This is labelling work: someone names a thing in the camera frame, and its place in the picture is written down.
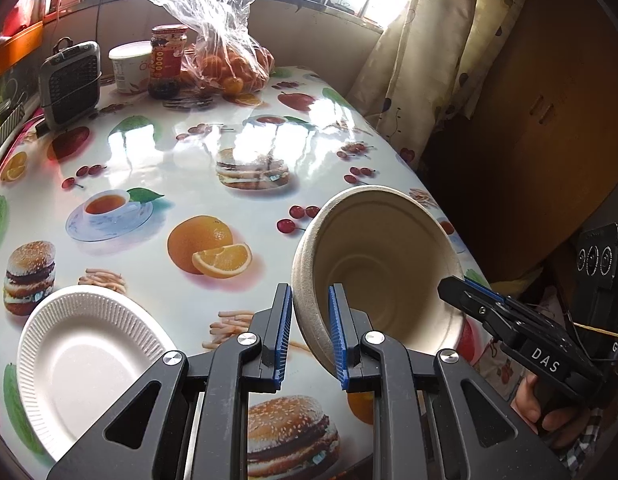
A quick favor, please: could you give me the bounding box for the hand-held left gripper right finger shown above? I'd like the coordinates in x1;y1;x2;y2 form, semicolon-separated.
328;284;572;480

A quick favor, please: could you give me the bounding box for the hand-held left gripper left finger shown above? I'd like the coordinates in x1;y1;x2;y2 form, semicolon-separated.
46;282;294;480

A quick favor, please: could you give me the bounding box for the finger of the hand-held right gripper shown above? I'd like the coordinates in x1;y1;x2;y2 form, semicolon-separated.
464;269;524;313
437;276;528;345

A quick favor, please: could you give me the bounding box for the beige paper bowl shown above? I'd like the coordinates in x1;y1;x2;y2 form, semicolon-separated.
301;185;464;376
291;220;340;378

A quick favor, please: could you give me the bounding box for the white paper plate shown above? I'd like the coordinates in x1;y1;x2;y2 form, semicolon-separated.
16;285;179;463

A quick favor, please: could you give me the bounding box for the person's right forearm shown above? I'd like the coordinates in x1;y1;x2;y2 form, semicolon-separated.
549;407;612;471

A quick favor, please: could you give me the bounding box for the person's right hand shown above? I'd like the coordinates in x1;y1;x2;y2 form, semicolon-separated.
511;375;590;449

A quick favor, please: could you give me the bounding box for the floral cloth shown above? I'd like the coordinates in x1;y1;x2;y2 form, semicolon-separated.
471;330;530;406

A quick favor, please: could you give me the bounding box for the wooden wardrobe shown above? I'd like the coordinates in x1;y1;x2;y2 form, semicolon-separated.
424;0;618;281

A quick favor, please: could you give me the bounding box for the fruit print tablecloth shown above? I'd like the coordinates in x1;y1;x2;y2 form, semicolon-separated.
0;65;492;480

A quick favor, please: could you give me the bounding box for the patterned cream curtain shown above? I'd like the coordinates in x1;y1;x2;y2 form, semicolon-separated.
346;0;534;166

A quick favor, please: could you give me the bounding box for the plastic bag of oranges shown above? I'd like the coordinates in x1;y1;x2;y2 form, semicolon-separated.
140;0;276;96

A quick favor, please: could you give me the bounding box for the red label glass jar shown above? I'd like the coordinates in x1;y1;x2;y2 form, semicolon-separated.
148;24;187;100

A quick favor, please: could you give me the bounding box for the white plastic tub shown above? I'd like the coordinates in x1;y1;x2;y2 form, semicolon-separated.
108;40;152;95

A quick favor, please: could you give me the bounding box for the small grey fan heater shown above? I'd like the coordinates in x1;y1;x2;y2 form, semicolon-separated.
38;37;101;131

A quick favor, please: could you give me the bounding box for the grey ribbed tray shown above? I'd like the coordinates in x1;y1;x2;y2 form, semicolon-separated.
0;102;26;158

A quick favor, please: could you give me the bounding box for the orange box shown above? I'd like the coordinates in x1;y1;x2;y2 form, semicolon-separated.
0;20;45;81

